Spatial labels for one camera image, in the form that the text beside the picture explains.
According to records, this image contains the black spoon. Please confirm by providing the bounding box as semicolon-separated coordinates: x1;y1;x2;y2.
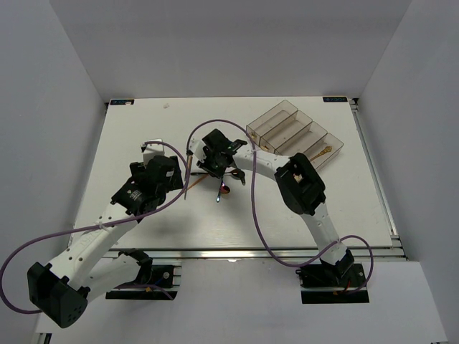
190;169;241;178

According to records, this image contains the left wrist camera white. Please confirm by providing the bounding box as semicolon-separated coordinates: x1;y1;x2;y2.
141;138;164;166

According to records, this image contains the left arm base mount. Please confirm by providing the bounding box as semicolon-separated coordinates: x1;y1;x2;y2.
105;249;181;301

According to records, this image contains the iridescent fork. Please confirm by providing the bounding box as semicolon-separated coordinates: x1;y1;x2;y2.
216;181;224;203

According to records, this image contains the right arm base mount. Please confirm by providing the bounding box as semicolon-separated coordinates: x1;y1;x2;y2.
295;263;370;305

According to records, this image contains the orange chopstick diagonal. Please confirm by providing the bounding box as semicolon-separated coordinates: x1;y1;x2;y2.
188;173;209;190

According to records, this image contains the black knife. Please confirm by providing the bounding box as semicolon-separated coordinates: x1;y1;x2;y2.
231;169;246;186

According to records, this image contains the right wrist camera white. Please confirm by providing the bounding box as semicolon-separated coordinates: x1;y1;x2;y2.
187;138;206;162

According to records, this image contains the aluminium table rail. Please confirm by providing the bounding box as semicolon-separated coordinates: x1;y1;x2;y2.
103;247;406;260

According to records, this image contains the blue label sticker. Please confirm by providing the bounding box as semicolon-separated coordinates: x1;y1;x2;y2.
322;96;348;102
109;99;135;106

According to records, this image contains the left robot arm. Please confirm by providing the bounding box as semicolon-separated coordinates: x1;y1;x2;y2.
27;155;184;328

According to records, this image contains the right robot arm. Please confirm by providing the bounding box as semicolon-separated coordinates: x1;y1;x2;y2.
187;129;354;286

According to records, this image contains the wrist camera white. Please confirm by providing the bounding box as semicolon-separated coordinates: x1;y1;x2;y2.
141;138;164;166
187;138;206;162

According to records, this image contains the left blue label sticker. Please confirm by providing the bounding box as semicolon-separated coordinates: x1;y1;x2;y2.
109;99;135;106

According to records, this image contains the ornate gold fork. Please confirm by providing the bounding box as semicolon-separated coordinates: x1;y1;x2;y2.
310;145;333;161

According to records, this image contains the right blue label sticker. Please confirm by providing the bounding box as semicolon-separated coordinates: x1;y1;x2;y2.
322;96;348;102

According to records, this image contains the clear four-compartment organizer tray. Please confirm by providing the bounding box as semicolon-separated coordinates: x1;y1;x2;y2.
246;100;344;171

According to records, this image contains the dark blue chopstick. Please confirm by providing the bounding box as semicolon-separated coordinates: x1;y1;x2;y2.
184;172;191;201

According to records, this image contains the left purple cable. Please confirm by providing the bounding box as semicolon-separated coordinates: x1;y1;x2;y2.
0;140;189;313

